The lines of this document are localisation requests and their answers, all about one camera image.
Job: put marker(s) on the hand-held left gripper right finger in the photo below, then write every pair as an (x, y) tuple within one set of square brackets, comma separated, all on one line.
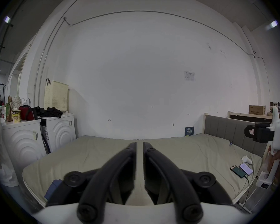
[(161, 171)]

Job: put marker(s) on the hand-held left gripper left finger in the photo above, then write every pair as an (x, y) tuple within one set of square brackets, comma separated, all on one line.
[(121, 171)]

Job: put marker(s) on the brown carton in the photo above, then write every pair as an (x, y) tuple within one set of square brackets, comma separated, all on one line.
[(257, 109)]

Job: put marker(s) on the bed with beige sheet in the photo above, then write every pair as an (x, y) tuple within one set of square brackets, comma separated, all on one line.
[(95, 153)]

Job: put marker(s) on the grey padded headboard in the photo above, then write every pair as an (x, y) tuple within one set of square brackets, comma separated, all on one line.
[(226, 129)]

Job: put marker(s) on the phone with pale purple screen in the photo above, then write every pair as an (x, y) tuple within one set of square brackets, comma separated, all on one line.
[(246, 169)]

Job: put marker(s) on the phone with dark screen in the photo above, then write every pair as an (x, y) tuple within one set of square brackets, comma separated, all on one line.
[(238, 171)]

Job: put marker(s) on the dark blue garment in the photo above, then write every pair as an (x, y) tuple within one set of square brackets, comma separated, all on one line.
[(51, 190)]

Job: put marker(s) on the white washing machine with basket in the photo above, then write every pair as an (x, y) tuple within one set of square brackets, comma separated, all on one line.
[(60, 132)]

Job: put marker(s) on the white paper notice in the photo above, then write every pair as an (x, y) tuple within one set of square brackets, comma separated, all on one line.
[(189, 76)]

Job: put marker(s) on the white washing machine with groceries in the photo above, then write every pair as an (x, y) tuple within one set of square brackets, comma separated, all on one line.
[(21, 143)]

